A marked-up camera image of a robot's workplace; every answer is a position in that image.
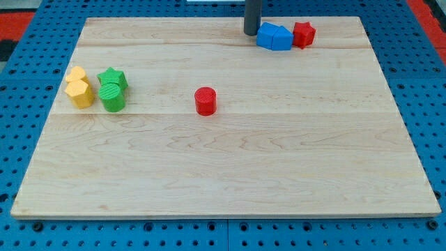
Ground light wooden board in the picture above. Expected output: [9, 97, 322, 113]
[10, 17, 441, 220]

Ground yellow hexagon block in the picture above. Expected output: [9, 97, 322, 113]
[64, 80, 95, 109]

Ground blue pentagon block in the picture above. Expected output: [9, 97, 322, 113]
[271, 26, 293, 51]

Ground blue cube block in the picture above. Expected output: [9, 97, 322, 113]
[256, 22, 279, 50]

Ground green cylinder block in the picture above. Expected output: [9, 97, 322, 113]
[98, 83, 125, 112]

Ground red star block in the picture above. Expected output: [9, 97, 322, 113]
[293, 22, 316, 49]

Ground green star block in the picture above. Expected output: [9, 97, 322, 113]
[97, 67, 128, 91]

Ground yellow heart block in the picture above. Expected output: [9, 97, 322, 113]
[65, 66, 90, 84]

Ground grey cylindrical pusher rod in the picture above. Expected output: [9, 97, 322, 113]
[243, 0, 262, 36]

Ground red cylinder block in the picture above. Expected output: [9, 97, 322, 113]
[194, 86, 217, 116]

